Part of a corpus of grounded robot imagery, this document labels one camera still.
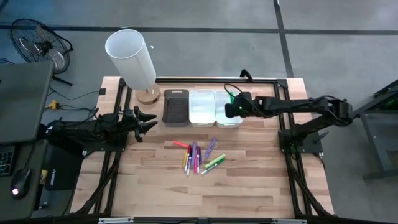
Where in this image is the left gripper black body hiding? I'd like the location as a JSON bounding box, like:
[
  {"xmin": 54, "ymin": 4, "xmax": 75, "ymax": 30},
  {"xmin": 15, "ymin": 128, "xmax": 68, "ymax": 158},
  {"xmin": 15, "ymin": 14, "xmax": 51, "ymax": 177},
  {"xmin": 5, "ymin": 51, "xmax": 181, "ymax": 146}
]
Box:
[{"xmin": 122, "ymin": 105, "xmax": 144, "ymax": 143}]

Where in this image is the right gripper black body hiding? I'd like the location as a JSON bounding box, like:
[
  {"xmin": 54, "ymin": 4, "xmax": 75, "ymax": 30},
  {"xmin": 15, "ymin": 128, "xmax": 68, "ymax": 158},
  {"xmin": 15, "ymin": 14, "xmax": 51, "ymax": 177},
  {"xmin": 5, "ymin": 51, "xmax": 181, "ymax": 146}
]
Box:
[{"xmin": 224, "ymin": 91, "xmax": 254, "ymax": 119}]

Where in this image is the white plastic bin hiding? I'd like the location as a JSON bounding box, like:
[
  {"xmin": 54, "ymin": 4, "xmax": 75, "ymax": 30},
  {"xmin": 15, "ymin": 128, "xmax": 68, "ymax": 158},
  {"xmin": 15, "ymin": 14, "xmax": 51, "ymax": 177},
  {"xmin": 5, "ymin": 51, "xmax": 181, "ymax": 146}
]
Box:
[
  {"xmin": 214, "ymin": 90, "xmax": 244, "ymax": 129},
  {"xmin": 188, "ymin": 89, "xmax": 217, "ymax": 128}
]

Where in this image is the dark brown plastic bin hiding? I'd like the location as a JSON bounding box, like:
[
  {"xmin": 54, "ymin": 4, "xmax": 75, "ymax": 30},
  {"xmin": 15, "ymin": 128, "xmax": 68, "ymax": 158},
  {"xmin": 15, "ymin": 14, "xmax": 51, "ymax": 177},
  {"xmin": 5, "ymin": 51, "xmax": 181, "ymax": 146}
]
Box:
[{"xmin": 161, "ymin": 88, "xmax": 190, "ymax": 128}]

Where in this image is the purple highlighter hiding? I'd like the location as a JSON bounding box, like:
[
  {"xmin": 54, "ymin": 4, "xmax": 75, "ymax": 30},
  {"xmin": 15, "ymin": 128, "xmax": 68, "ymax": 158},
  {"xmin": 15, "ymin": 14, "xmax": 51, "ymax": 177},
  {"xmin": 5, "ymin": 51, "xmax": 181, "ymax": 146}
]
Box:
[{"xmin": 204, "ymin": 137, "xmax": 218, "ymax": 160}]

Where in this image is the red thin marker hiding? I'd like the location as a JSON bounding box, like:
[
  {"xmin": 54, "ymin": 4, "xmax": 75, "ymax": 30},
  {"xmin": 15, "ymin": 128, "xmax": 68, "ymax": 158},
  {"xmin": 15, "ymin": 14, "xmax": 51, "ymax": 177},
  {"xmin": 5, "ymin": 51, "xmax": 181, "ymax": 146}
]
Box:
[{"xmin": 184, "ymin": 144, "xmax": 192, "ymax": 172}]

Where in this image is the lavender highlighter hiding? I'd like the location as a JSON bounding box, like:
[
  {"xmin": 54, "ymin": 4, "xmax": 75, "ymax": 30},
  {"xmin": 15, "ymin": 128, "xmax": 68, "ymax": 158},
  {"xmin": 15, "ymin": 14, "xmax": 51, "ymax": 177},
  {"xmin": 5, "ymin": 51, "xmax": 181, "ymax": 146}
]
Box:
[{"xmin": 190, "ymin": 141, "xmax": 198, "ymax": 166}]

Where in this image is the dark green thin marker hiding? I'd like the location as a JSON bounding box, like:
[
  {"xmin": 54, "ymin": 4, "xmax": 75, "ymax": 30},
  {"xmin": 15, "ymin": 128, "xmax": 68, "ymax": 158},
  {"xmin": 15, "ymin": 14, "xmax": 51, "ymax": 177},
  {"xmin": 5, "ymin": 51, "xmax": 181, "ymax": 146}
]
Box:
[{"xmin": 200, "ymin": 158, "xmax": 226, "ymax": 175}]

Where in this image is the white lamp with wooden base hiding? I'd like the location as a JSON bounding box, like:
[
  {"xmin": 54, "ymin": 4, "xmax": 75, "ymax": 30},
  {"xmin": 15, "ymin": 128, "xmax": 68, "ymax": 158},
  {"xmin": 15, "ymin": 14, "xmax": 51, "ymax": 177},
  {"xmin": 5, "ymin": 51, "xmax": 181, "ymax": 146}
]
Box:
[{"xmin": 104, "ymin": 29, "xmax": 162, "ymax": 105}]

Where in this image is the black box with white logo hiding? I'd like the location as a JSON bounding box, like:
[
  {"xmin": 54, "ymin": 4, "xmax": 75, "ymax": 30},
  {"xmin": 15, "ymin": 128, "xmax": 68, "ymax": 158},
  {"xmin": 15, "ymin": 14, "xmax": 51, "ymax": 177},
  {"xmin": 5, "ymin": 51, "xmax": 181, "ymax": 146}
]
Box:
[{"xmin": 44, "ymin": 146, "xmax": 85, "ymax": 191}]

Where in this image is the grey monitor back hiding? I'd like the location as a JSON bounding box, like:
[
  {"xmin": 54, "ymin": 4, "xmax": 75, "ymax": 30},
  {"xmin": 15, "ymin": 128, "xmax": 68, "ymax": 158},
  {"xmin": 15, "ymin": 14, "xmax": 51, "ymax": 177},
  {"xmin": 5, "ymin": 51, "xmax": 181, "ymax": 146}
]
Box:
[{"xmin": 0, "ymin": 61, "xmax": 55, "ymax": 144}]

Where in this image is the black floor fan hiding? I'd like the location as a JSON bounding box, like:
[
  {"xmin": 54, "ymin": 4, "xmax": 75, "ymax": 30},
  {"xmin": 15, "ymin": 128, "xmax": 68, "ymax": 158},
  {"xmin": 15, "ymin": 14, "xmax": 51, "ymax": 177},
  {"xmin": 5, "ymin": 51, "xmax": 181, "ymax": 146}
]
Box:
[{"xmin": 9, "ymin": 17, "xmax": 75, "ymax": 87}]

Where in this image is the black computer mouse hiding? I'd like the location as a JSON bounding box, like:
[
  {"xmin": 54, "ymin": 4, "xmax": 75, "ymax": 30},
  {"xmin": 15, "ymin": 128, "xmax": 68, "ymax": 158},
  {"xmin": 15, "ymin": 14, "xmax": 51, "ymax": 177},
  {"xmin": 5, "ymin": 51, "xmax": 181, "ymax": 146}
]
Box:
[{"xmin": 10, "ymin": 167, "xmax": 32, "ymax": 200}]

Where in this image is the backlit black keyboard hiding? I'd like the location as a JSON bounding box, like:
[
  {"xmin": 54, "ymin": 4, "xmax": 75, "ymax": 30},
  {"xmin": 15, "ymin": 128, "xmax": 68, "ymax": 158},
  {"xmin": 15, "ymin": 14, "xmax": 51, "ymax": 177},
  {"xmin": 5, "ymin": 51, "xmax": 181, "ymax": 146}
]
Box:
[{"xmin": 0, "ymin": 145, "xmax": 16, "ymax": 177}]

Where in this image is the dark grey side desk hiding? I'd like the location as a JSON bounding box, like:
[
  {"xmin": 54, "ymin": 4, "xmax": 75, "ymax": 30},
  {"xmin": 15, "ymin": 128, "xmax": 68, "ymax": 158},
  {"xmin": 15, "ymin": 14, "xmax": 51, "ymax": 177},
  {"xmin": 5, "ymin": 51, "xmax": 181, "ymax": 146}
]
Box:
[{"xmin": 0, "ymin": 139, "xmax": 50, "ymax": 221}]

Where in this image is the dark metal stand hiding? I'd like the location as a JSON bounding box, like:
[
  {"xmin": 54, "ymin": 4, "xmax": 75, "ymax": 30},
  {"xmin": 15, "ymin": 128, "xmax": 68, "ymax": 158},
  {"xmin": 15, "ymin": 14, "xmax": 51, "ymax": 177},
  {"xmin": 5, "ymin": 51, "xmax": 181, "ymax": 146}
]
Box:
[{"xmin": 353, "ymin": 79, "xmax": 398, "ymax": 181}]

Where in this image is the black aluminium table frame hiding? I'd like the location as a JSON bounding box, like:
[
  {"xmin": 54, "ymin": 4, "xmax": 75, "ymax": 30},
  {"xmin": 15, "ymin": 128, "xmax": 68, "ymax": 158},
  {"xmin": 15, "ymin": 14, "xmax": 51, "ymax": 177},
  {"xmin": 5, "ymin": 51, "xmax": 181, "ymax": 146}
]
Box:
[{"xmin": 70, "ymin": 77, "xmax": 335, "ymax": 218}]

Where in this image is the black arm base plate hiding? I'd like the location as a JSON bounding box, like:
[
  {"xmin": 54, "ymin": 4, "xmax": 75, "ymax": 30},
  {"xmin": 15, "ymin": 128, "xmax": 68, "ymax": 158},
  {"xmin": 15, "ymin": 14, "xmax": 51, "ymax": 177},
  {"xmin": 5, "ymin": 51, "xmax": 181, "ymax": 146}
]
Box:
[
  {"xmin": 278, "ymin": 129, "xmax": 324, "ymax": 154},
  {"xmin": 82, "ymin": 136, "xmax": 128, "ymax": 153}
]

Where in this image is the black clamp handle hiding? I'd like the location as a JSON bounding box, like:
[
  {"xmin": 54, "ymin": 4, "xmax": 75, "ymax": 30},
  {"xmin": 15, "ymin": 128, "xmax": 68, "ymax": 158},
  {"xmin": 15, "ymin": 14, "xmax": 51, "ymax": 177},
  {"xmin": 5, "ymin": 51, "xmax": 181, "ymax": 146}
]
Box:
[{"xmin": 239, "ymin": 68, "xmax": 254, "ymax": 82}]

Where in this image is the black floor cable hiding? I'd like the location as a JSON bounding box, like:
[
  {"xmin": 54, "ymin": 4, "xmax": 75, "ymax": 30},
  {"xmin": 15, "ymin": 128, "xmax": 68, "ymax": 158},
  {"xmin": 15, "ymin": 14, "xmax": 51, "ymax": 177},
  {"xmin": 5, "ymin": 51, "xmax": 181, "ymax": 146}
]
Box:
[{"xmin": 48, "ymin": 86, "xmax": 101, "ymax": 102}]

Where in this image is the silver edge bracket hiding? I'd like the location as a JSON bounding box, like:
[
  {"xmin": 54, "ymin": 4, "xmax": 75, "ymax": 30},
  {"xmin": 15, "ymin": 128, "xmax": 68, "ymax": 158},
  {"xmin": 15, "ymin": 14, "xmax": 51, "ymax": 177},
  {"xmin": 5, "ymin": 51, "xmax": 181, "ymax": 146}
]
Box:
[
  {"xmin": 98, "ymin": 217, "xmax": 134, "ymax": 224},
  {"xmin": 272, "ymin": 218, "xmax": 308, "ymax": 224}
]

